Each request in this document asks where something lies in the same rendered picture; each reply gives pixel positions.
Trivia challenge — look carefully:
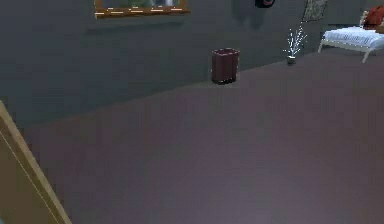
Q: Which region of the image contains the dark red waste bin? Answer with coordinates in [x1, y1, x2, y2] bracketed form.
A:
[211, 48, 241, 86]

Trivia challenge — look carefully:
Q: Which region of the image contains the white twig plant in pot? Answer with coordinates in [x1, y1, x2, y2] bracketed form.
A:
[282, 21, 308, 66]

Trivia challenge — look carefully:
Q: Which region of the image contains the red pillow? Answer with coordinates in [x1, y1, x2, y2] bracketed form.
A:
[363, 4, 384, 31]

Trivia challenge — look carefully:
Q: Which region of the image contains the black round wall object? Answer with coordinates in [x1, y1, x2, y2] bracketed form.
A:
[254, 0, 276, 9]

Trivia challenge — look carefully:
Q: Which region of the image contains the patterned grey wall hanging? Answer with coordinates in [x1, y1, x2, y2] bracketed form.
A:
[302, 0, 329, 23]

